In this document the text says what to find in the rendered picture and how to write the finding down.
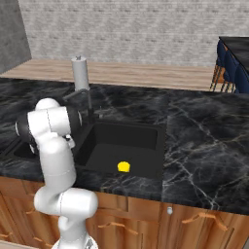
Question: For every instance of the wooden false drawer front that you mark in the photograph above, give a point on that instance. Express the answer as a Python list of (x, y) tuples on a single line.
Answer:
[(112, 201)]

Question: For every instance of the white paper towel roll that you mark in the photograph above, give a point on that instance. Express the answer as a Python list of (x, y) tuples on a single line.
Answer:
[(80, 73)]

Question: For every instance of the small white round knob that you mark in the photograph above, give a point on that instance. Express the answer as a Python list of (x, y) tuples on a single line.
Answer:
[(169, 210)]

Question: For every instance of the small yellow object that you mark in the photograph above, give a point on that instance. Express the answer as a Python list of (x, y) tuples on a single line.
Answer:
[(124, 166)]

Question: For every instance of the black double basin sink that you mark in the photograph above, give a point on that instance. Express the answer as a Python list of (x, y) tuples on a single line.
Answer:
[(129, 142)]

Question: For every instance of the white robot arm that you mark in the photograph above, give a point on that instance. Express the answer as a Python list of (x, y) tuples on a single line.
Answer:
[(58, 168)]

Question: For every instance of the dark grey sink tap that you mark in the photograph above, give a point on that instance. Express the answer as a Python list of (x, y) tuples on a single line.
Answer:
[(90, 107)]

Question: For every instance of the wooden cupboard door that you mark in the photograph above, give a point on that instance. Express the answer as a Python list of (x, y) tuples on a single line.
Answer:
[(201, 236), (129, 241), (16, 220)]

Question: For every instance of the blue chair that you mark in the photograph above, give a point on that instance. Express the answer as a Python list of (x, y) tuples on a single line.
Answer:
[(231, 69), (242, 79), (221, 55)]

